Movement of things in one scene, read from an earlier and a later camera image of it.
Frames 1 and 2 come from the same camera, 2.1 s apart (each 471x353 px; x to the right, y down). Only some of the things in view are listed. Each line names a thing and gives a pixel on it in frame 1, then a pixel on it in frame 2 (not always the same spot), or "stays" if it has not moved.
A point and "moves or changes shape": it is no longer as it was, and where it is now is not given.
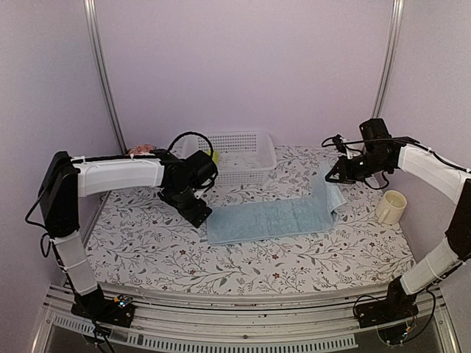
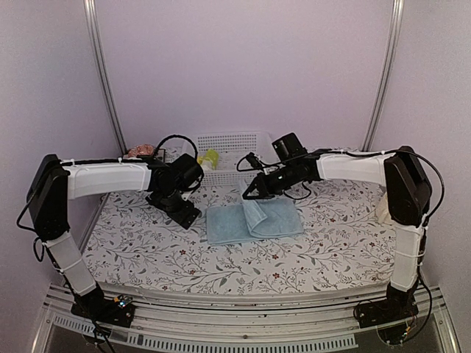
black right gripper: [346, 176] -> [265, 192]
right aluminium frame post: [395, 22] stays
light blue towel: [266, 220] moves or changes shape
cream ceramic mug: [391, 208] stays
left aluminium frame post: [93, 26] stays
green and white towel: [215, 155] stays
